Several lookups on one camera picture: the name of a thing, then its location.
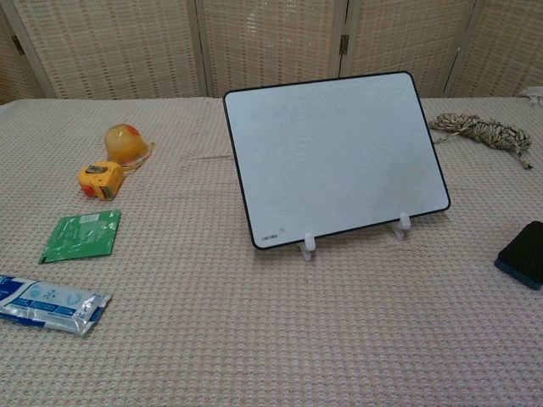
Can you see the green foil sachet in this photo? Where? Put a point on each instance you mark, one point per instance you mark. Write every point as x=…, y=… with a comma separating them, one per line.
x=80, y=235

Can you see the white board with black frame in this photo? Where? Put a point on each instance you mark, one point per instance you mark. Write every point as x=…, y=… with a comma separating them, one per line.
x=335, y=161

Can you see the yellow tape measure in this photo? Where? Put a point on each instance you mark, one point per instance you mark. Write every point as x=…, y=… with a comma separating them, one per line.
x=99, y=178

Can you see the beige waffle tablecloth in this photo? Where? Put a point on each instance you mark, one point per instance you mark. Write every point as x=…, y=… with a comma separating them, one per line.
x=212, y=318

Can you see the yellow jelly cup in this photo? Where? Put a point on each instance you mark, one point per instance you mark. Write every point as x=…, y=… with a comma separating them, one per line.
x=124, y=142

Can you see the black whiteboard eraser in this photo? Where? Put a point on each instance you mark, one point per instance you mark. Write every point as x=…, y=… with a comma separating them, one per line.
x=522, y=254

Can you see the woven folding screen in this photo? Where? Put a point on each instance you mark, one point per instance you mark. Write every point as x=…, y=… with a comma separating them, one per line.
x=271, y=42

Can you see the clear plastic display stand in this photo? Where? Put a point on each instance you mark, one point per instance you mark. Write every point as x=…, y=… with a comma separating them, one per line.
x=309, y=243

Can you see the blue white wet wipes pack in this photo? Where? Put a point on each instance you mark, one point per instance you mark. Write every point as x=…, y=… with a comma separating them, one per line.
x=46, y=303

